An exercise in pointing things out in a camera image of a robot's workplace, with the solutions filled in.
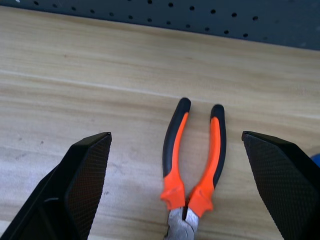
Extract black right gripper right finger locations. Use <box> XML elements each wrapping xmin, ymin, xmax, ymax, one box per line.
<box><xmin>241</xmin><ymin>130</ymin><xmax>320</xmax><ymax>240</ymax></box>

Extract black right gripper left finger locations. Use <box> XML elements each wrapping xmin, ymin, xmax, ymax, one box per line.
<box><xmin>0</xmin><ymin>131</ymin><xmax>113</xmax><ymax>240</ymax></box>

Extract orange and black pliers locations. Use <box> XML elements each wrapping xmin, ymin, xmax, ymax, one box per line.
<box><xmin>159</xmin><ymin>97</ymin><xmax>227</xmax><ymax>240</ymax></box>

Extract dark perforated pegboard panel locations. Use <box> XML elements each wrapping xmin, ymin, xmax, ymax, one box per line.
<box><xmin>0</xmin><ymin>0</ymin><xmax>320</xmax><ymax>52</ymax></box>

